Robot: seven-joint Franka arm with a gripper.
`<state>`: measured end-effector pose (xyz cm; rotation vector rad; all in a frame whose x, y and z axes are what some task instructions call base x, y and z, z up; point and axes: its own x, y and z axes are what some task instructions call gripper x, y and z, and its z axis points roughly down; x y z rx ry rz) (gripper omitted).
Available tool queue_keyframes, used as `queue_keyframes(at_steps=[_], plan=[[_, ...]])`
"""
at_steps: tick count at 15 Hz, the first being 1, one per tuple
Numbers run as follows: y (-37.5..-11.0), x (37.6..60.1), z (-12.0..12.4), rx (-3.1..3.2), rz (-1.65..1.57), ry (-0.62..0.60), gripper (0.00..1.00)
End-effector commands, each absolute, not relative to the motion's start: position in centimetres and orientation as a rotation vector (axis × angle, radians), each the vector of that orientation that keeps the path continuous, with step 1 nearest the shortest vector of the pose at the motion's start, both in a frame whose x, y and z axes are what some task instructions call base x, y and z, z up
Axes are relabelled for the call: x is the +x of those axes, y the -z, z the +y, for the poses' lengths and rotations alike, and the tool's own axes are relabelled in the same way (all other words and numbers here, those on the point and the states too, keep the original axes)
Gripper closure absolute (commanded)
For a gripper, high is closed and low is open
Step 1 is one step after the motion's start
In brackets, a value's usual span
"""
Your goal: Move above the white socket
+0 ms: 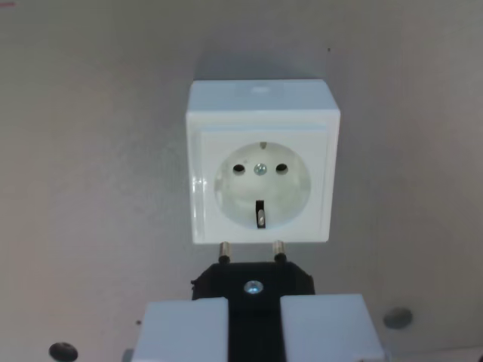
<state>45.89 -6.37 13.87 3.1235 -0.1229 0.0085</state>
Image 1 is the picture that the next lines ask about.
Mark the black two-pin power plug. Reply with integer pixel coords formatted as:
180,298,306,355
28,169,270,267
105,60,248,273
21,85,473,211
190,240,316,362

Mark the white wall socket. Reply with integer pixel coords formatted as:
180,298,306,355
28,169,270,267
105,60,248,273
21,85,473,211
184,78,343,247

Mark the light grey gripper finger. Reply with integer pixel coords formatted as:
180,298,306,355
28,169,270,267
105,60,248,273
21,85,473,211
279,295,386,362
122,299,230,362

